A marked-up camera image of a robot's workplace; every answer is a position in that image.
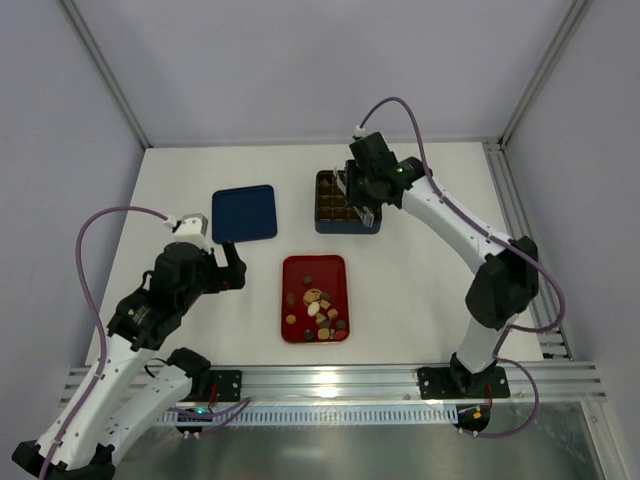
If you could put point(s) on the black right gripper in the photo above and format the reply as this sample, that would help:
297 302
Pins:
353 188

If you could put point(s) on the red lacquer tray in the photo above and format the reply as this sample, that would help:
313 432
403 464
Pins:
325 272

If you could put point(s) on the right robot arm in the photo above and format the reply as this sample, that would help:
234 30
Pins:
506 279

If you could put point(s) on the metal tongs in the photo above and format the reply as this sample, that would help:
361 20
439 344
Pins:
342 182

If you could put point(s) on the white cable duct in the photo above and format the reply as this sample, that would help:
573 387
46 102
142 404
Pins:
303 416

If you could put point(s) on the tan square chocolate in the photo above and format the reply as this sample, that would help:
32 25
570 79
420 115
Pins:
323 334

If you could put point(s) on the blue tin lid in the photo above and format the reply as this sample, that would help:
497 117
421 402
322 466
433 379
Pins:
244 214

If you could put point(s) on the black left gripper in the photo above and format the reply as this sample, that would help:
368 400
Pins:
223 276

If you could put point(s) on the white oval chocolate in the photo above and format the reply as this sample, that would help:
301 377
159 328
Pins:
313 309

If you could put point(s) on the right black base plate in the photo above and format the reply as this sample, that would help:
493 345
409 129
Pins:
445 383

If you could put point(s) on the aluminium front rail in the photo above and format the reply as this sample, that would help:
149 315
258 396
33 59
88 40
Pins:
555 381

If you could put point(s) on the gold ring cookie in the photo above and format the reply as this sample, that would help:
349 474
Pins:
312 295

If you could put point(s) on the right aluminium frame post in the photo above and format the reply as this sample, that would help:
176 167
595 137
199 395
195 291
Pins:
560 40

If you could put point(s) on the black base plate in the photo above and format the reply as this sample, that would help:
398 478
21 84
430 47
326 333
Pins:
445 383
221 386

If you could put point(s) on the blue chocolate tin box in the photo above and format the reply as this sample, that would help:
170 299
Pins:
332 216

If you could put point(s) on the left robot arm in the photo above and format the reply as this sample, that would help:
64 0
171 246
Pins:
97 428

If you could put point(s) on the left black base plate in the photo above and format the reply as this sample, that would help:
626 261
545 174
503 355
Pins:
221 386

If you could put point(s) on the aluminium frame post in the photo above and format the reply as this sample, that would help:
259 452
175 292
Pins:
560 40
89 44

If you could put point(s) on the left aluminium frame post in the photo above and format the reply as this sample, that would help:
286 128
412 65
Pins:
89 44

